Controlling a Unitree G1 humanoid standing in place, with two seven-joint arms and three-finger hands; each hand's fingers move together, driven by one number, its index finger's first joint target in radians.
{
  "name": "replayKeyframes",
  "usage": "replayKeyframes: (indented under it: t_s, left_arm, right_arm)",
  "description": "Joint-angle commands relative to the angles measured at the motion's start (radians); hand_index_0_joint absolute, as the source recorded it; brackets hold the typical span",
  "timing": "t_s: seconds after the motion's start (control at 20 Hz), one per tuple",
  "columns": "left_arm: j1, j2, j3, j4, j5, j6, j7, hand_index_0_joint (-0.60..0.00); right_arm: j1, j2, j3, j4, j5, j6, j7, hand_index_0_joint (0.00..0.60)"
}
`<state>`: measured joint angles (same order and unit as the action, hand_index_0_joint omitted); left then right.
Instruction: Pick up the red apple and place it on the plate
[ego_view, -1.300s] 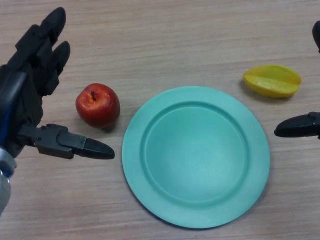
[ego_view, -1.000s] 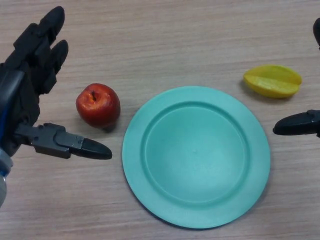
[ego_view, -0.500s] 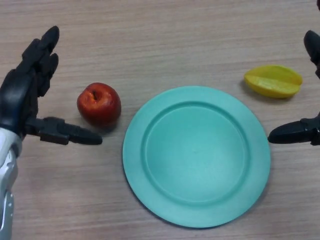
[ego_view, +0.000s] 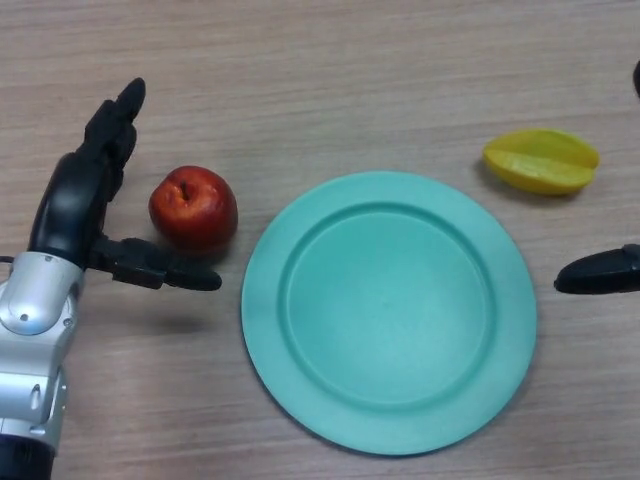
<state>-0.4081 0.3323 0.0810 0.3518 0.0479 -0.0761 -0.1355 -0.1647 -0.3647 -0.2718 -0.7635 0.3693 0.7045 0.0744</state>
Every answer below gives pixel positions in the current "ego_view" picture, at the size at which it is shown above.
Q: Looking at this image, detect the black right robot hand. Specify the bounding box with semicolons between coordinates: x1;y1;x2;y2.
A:
553;58;640;296

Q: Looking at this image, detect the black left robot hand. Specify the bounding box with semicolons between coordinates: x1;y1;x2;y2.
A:
27;77;223;292

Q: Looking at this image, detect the red apple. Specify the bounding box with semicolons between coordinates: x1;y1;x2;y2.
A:
148;165;240;257

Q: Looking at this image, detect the green round plate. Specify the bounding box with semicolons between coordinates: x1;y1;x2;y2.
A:
240;171;539;457

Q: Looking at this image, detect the yellow starfruit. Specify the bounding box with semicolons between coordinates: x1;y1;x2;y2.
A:
482;128;601;196

